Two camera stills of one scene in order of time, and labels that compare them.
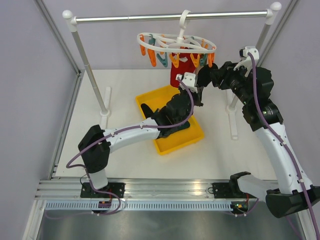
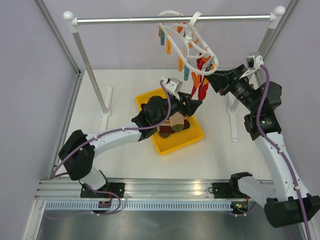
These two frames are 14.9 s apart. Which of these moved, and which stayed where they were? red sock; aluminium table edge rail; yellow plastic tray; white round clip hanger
Moved: red sock; white round clip hanger
Stayed: aluminium table edge rail; yellow plastic tray
